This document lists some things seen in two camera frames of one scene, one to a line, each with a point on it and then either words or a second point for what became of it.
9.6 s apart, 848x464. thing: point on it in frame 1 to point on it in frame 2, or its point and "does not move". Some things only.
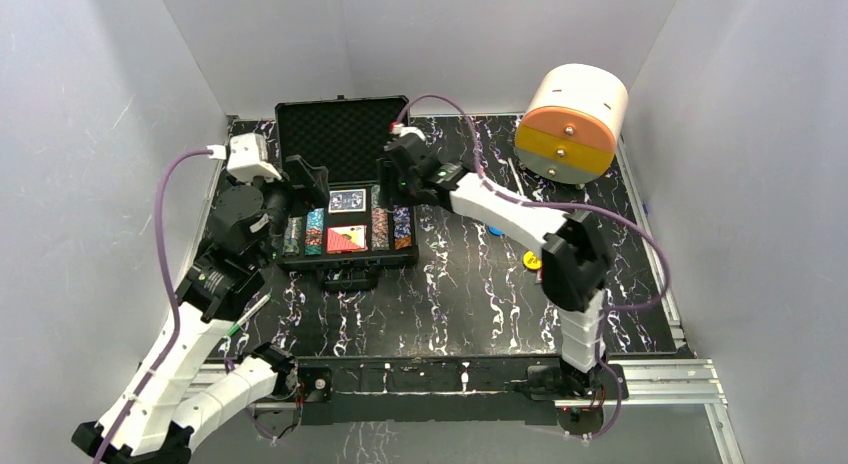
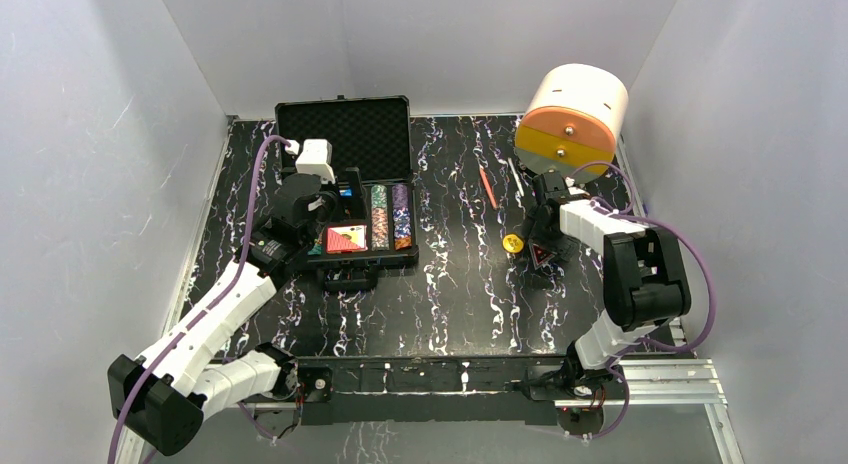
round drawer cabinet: x=569 y=132 does not move
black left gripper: x=299 y=181 to x=348 y=192
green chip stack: x=375 y=192 does not move
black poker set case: x=352 y=234 does not move
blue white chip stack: x=402 y=222 does not move
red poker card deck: x=342 y=239 does not move
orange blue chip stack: x=380 y=229 does not move
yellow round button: x=531 y=261 to x=512 y=243
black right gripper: x=387 y=175 to x=565 y=246
